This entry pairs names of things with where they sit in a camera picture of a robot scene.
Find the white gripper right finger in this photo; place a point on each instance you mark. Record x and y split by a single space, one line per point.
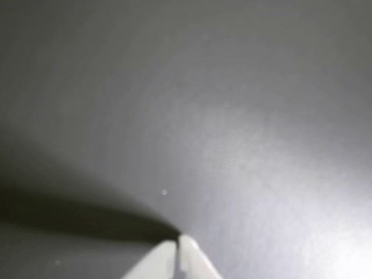
194 261

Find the dark grey table mat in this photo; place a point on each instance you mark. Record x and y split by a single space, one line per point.
203 116

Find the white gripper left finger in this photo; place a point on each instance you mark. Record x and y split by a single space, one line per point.
162 261

